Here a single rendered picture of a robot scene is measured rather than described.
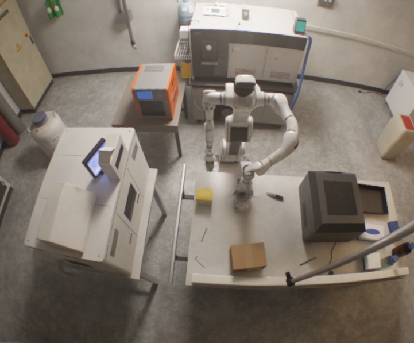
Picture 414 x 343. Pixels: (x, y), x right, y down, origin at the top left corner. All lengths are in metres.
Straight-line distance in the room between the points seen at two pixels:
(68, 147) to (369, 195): 2.42
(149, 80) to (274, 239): 1.80
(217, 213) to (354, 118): 3.05
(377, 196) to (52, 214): 2.44
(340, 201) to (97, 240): 1.55
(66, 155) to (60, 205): 0.46
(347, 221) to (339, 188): 0.25
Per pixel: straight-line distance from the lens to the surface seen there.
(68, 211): 1.43
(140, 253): 1.90
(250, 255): 1.69
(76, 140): 1.82
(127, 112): 2.89
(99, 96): 4.40
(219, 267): 1.82
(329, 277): 1.89
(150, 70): 2.65
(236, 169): 2.79
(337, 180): 1.92
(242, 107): 1.75
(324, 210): 1.77
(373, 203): 2.40
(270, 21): 2.93
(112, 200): 1.47
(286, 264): 1.90
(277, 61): 2.89
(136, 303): 2.80
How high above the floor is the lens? 2.70
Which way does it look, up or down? 60 degrees down
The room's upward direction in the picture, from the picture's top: 1 degrees counter-clockwise
